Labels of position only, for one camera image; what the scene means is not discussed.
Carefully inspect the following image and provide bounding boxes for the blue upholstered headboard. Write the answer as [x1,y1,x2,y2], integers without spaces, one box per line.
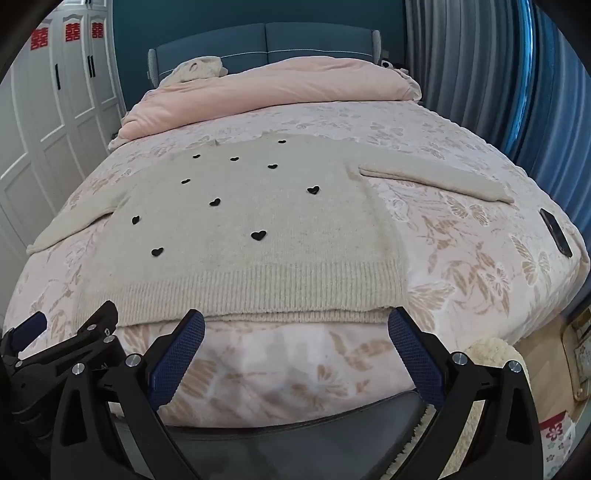
[148,22,383,88]

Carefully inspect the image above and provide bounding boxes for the gold wire basket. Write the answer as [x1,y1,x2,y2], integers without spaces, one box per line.
[561,307,591,402]

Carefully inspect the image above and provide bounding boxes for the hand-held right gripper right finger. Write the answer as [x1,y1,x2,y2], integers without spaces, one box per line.
[387,306,541,480]

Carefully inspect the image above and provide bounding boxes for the white wardrobe doors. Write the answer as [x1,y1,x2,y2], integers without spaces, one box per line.
[0,0,127,252]

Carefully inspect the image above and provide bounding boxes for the pink butterfly printed blanket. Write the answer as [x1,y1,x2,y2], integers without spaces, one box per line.
[0,102,589,428]

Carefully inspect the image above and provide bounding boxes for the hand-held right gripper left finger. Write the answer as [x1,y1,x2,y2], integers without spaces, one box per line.
[51,309,206,480]

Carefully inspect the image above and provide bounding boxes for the grey curtain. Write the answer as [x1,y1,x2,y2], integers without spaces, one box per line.
[404,0,591,195]

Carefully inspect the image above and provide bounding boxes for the cream fluffy rug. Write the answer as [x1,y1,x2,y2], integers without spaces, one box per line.
[409,337,529,462]

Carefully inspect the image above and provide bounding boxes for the black phone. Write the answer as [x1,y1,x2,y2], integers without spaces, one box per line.
[539,209,574,257]

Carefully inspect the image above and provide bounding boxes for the pink duvet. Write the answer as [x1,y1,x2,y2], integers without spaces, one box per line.
[115,58,422,141]

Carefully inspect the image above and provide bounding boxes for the beige sweater with black hearts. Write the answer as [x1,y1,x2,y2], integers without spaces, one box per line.
[27,134,515,326]

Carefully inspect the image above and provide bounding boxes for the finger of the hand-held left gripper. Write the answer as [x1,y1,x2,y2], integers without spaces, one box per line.
[16,300,127,384]
[8,311,49,352]

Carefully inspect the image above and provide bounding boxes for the blue curtain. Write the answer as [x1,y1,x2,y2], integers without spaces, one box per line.
[501,0,550,162]

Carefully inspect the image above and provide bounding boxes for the floral print cloth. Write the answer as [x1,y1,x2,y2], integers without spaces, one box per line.
[538,413,578,464]

